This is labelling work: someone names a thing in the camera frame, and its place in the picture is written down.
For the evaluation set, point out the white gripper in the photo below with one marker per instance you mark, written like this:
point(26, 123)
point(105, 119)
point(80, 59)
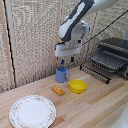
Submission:
point(68, 49)

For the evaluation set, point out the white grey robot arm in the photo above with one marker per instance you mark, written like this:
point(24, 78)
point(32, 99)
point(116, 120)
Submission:
point(75, 20)

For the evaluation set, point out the yellow bowl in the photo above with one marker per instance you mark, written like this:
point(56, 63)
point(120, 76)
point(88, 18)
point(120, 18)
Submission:
point(78, 86)

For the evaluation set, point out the black dish rack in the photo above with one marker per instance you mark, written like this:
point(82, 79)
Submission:
point(108, 56)

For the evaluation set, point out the white patterned rim plate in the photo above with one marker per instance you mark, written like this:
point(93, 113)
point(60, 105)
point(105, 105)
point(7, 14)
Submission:
point(32, 111)

